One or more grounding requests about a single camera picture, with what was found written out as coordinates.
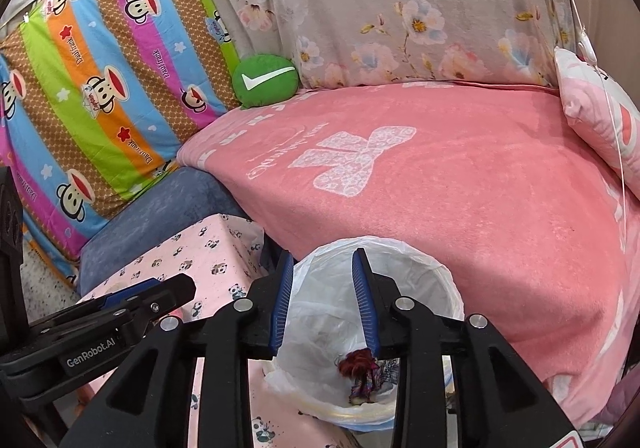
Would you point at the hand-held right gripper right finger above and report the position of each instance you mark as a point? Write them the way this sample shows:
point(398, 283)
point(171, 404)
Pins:
point(364, 308)

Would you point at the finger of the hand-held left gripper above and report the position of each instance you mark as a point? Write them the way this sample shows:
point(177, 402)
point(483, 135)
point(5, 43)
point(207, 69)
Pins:
point(160, 295)

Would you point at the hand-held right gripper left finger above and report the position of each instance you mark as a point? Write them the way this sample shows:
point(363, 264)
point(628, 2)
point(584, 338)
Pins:
point(282, 308)

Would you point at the white lined trash bin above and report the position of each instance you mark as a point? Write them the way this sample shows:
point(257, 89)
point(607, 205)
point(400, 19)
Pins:
point(325, 328)

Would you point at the pink panda print cloth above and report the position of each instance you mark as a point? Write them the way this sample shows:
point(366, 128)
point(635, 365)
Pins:
point(200, 253)

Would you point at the dark red fuzzy cloth scrap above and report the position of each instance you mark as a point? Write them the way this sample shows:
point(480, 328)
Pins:
point(357, 370)

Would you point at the blue grey cushion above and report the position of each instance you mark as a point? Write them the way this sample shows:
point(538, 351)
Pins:
point(150, 218)

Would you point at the pink blanket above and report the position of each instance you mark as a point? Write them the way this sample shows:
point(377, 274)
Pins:
point(450, 203)

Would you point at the striped monkey print sheet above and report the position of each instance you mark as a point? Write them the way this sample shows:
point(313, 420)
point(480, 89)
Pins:
point(100, 77)

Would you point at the green round cushion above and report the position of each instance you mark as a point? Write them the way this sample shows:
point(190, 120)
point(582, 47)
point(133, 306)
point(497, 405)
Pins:
point(265, 80)

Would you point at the pink pillow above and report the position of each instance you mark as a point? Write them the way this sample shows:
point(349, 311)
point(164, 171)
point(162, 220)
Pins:
point(595, 107)

